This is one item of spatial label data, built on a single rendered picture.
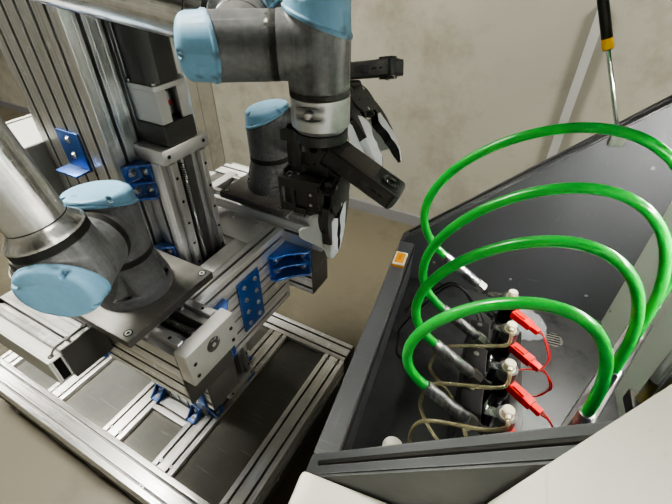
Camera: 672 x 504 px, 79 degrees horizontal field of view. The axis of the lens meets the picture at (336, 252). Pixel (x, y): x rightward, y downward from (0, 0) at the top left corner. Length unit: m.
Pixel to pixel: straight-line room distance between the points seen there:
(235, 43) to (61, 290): 0.42
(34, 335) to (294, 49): 0.82
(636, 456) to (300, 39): 0.47
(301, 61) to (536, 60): 1.98
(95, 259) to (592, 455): 0.65
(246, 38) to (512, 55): 2.00
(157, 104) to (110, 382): 1.26
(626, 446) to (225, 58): 0.51
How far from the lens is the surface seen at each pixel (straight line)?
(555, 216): 1.06
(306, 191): 0.56
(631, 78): 2.41
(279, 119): 1.09
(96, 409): 1.87
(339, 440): 0.75
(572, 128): 0.64
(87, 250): 0.70
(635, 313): 0.60
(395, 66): 0.69
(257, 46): 0.50
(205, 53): 0.51
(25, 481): 2.10
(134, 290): 0.87
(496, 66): 2.43
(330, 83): 0.50
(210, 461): 1.61
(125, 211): 0.80
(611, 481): 0.41
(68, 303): 0.73
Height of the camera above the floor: 1.62
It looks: 38 degrees down
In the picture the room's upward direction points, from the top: straight up
